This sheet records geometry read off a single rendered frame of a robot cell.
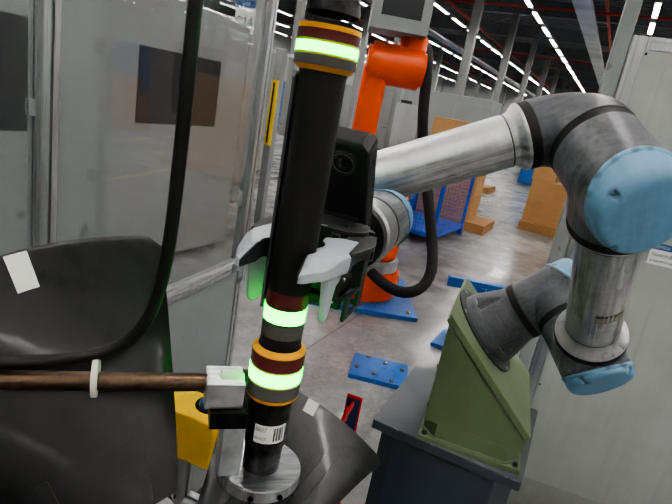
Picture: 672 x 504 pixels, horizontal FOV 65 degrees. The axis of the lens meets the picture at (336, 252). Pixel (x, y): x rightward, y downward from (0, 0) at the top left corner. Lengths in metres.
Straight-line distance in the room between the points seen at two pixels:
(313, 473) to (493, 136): 0.49
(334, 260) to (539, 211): 9.32
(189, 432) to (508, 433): 0.59
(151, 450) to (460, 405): 0.72
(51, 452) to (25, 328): 0.10
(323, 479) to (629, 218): 0.46
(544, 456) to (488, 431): 1.44
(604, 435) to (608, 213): 1.88
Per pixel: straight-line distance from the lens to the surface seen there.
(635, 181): 0.67
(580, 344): 0.98
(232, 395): 0.43
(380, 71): 4.34
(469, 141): 0.76
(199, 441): 0.97
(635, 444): 2.52
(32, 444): 0.48
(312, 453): 0.67
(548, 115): 0.77
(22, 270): 0.49
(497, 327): 1.09
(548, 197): 9.60
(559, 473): 2.58
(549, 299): 1.07
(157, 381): 0.43
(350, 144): 0.45
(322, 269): 0.37
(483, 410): 1.09
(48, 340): 0.48
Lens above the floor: 1.62
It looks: 16 degrees down
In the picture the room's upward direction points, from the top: 10 degrees clockwise
